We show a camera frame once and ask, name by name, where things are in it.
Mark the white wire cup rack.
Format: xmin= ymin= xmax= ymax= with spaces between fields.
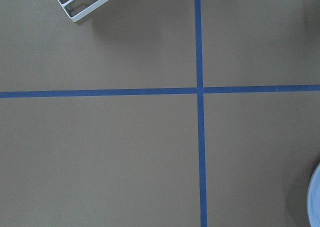
xmin=57 ymin=0 xmax=110 ymax=23

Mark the blue plate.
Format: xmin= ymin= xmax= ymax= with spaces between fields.
xmin=307 ymin=164 xmax=320 ymax=227

